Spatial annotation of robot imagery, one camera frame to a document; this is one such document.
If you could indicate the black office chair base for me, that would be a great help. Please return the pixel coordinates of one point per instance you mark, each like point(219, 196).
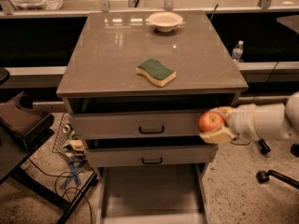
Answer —
point(264, 176)

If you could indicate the green yellow sponge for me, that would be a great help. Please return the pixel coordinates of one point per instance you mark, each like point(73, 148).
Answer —
point(155, 72)

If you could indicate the dark brown chair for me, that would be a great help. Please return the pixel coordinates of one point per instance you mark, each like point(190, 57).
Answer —
point(23, 131)

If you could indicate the wire mesh basket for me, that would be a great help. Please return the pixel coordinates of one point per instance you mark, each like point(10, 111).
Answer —
point(62, 135)

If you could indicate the top grey drawer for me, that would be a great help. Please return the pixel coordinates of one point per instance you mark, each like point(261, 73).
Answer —
point(136, 124)

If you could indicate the red apple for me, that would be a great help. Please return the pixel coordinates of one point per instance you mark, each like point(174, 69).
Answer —
point(210, 121)

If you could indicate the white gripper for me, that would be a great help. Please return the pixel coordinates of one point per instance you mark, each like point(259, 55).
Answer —
point(243, 120)

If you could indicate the open bottom grey drawer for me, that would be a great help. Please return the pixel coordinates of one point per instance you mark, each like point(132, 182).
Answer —
point(154, 194)

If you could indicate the grey drawer cabinet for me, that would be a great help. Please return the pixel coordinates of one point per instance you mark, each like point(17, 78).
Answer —
point(134, 92)

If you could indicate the blue tape strips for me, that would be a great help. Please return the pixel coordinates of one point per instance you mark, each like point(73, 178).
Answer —
point(72, 175)

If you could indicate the black table leg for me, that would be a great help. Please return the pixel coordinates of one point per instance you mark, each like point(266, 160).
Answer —
point(265, 149)

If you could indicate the white bowl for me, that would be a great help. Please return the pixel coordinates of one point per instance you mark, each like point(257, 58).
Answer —
point(165, 21)

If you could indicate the clear plastic water bottle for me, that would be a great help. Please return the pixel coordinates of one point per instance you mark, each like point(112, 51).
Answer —
point(238, 51)

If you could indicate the middle grey drawer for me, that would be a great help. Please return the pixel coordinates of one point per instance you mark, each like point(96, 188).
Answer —
point(137, 156)

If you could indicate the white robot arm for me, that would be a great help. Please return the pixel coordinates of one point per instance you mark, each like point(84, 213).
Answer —
point(222, 125)

